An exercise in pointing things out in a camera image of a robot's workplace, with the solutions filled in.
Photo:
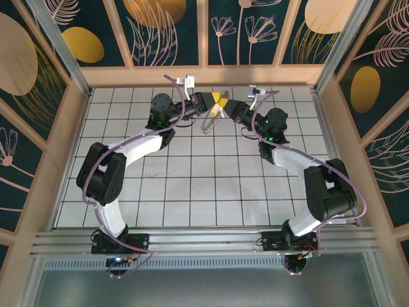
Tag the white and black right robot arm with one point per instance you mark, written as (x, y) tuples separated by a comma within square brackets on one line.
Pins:
[(286, 163)]

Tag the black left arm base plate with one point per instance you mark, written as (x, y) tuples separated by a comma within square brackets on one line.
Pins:
[(140, 241)]

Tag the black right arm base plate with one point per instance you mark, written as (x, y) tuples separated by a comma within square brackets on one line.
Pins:
[(271, 243)]

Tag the aluminium corner post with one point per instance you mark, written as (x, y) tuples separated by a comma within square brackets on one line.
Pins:
[(63, 51), (343, 48)]

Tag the aluminium mounting rail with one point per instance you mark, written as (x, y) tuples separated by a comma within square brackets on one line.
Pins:
[(204, 243)]

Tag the small circuit board with LED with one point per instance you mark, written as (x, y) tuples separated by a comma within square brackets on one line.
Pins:
[(300, 258), (119, 259)]

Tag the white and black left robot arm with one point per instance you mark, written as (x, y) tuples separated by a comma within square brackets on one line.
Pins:
[(140, 148)]

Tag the aluminium table edge rail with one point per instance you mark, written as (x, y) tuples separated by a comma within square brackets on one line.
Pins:
[(323, 128)]

